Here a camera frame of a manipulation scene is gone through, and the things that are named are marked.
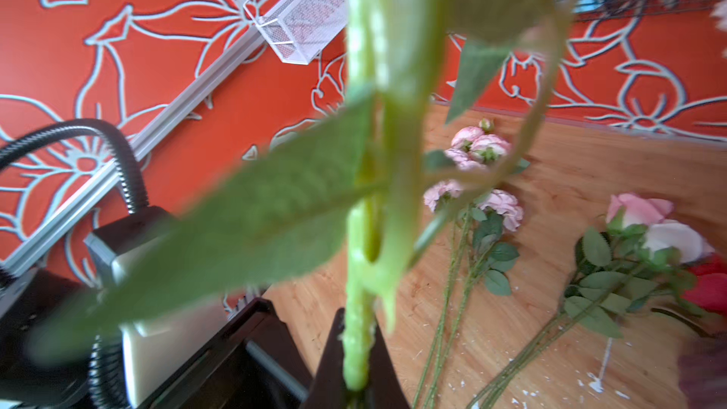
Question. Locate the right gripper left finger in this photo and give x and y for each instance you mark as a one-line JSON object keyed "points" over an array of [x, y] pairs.
{"points": [[328, 389]]}

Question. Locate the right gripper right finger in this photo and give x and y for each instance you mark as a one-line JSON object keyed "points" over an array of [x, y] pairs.
{"points": [[386, 392]]}

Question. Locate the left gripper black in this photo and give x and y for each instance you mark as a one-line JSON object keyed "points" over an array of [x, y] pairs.
{"points": [[252, 362]]}

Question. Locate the pink mini rose spray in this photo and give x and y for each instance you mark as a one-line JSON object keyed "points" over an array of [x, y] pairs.
{"points": [[642, 254]]}

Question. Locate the purple ribbed glass vase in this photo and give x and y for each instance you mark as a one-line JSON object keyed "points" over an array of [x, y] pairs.
{"points": [[702, 373]]}

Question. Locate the mixed flower bunch on table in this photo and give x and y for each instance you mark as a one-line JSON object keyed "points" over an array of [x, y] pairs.
{"points": [[480, 250]]}

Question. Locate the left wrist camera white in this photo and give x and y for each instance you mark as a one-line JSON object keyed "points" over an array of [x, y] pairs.
{"points": [[127, 366]]}

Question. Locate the white mesh wall basket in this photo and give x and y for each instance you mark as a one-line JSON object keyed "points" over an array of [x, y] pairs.
{"points": [[298, 30]]}

